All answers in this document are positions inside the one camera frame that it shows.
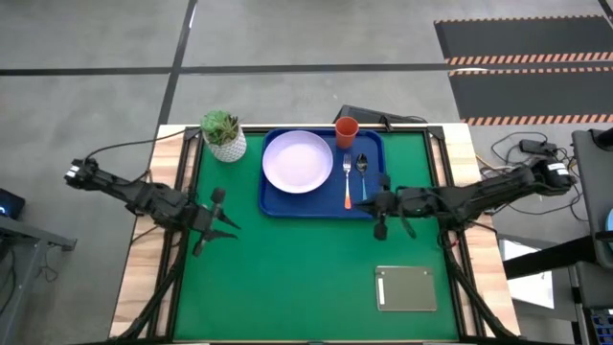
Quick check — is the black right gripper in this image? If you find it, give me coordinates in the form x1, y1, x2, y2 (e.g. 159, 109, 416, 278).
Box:
354, 172, 408, 242

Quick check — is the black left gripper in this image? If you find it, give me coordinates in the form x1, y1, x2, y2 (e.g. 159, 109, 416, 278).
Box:
184, 187, 241, 259

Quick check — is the fork with orange handle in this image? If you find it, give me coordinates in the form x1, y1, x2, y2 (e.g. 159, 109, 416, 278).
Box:
342, 152, 353, 211

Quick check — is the spoon with blue handle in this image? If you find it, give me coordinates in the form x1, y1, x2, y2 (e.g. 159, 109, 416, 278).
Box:
355, 152, 370, 202

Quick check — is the orange plastic cup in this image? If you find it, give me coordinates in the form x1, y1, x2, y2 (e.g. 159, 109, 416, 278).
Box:
334, 116, 360, 150

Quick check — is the lilac round plate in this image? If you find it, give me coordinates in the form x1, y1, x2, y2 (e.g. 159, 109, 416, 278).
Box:
261, 129, 334, 196

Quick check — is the blue plastic tray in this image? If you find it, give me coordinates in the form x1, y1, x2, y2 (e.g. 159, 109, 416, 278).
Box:
258, 127, 388, 220

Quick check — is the succulent in white patterned pot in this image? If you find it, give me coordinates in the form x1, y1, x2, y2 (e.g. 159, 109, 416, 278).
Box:
199, 109, 248, 164

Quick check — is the grey rectangular pad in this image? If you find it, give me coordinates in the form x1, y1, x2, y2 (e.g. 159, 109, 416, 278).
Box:
374, 265, 439, 313

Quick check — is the black flat device case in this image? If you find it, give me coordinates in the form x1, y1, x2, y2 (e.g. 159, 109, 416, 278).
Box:
333, 103, 428, 127

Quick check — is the green table mat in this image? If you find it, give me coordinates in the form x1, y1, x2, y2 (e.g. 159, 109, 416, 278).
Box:
172, 129, 461, 342

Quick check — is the black power adapter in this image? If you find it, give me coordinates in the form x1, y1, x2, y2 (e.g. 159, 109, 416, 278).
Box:
519, 138, 558, 155

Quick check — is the white paper sheet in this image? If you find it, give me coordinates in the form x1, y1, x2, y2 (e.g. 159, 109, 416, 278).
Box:
497, 239, 556, 311

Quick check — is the black bar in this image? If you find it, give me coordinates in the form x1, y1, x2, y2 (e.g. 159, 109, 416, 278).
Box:
502, 233, 600, 280

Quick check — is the black hazard-striped floor mat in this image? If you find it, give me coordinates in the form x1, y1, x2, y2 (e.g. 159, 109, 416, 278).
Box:
447, 66, 613, 127
433, 14, 613, 67

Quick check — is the grey metal desk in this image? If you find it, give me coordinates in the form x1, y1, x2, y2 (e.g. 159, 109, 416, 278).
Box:
0, 215, 78, 345

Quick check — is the black device with blue light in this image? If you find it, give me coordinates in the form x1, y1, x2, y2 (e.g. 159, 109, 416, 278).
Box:
0, 188, 27, 220

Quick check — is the dark grey cabinet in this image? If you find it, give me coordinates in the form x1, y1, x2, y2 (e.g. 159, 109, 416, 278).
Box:
571, 126, 613, 269

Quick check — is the device with coloured buttons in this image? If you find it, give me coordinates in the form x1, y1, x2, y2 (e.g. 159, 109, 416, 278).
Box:
589, 309, 613, 345

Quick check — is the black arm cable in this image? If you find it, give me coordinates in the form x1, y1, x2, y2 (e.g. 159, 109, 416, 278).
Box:
84, 127, 189, 162

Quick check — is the black floor cable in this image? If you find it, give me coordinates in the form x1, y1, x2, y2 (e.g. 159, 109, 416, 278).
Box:
490, 131, 590, 224

